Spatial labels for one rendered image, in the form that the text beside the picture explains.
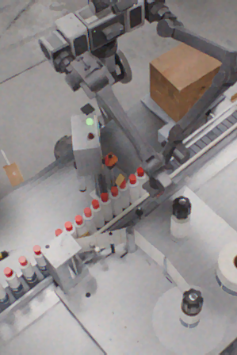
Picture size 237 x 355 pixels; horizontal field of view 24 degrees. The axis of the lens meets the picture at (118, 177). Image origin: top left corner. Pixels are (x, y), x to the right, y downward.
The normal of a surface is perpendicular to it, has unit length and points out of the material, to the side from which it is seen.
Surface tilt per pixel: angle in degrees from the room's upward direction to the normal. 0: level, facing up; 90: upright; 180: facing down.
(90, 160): 90
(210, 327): 0
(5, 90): 0
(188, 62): 0
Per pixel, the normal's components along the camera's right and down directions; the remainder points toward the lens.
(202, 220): -0.06, -0.53
